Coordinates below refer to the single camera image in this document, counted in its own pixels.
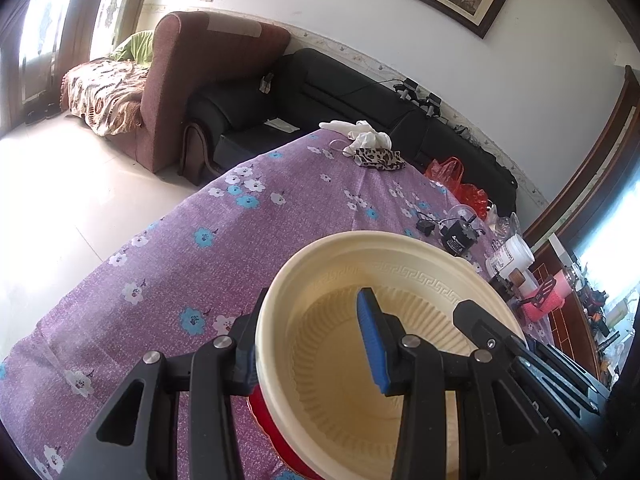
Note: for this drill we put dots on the red glass plate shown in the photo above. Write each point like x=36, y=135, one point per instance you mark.
x=270, y=430

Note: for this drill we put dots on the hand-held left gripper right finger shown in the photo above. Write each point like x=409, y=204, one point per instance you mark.
x=374, y=340

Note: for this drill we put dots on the brown patterned blanket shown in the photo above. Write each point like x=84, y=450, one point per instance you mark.
x=105, y=95

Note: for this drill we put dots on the red plastic bag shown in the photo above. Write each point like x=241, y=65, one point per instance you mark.
x=475, y=200
x=452, y=172

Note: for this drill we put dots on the black sofa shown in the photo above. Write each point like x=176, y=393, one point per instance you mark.
x=325, y=90

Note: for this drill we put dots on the black grey device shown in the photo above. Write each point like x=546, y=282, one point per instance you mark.
x=407, y=89
x=432, y=104

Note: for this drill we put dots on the white paper sheet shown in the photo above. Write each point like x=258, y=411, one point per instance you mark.
x=281, y=126

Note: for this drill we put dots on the green cushion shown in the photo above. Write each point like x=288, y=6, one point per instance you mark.
x=134, y=46

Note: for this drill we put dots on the brown wooden cabinet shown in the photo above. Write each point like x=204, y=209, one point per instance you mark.
x=590, y=185

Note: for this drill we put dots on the white gloves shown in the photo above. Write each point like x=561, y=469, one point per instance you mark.
x=365, y=135

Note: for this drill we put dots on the pink thermos with knitted sleeve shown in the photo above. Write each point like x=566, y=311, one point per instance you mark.
x=555, y=300

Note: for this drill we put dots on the brown fabric sofa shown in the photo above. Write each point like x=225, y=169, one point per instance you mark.
x=200, y=80

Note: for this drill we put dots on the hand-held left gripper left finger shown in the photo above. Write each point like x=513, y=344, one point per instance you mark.
x=210, y=375

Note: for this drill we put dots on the white plastic jar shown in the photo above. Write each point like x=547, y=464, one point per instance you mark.
x=510, y=256

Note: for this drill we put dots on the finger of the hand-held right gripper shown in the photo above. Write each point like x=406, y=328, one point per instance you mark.
x=487, y=332

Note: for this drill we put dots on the dark shoe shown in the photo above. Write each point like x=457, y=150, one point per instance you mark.
x=33, y=116

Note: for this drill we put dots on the cream ribbed bowl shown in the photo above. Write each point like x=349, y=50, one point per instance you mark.
x=330, y=340

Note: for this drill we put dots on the black power adapter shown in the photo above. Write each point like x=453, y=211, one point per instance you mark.
x=426, y=228

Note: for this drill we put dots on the black device with cork top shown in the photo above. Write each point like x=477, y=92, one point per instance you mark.
x=511, y=282

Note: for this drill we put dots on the purple floral tablecloth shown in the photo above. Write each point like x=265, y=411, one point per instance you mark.
x=225, y=240

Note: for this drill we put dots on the black round device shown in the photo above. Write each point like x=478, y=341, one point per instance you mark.
x=457, y=237

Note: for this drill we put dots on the brown leather handbag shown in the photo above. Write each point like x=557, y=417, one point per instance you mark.
x=195, y=155

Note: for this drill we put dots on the leopard print pouch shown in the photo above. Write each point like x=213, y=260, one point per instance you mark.
x=380, y=159

